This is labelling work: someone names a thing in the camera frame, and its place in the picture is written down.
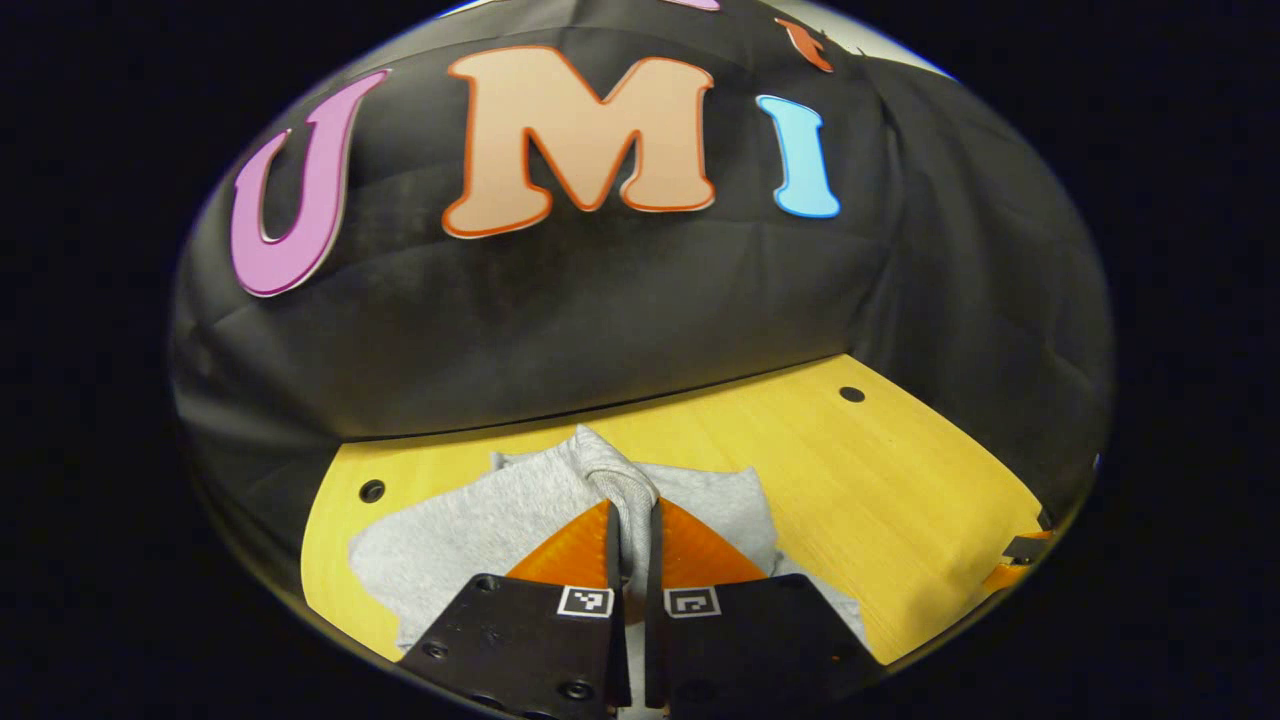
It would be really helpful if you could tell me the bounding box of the grey zip-neck sweatshirt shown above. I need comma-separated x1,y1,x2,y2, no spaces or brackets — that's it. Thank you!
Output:
347,424,873,656

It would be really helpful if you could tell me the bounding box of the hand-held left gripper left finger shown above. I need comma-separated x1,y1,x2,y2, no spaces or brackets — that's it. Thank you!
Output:
396,499,634,720

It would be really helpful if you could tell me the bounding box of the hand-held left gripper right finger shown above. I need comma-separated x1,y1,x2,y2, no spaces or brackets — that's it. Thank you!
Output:
644,497,887,719

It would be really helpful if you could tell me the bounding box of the black backdrop cloth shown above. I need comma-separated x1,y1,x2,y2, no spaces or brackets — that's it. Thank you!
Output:
170,0,1116,591

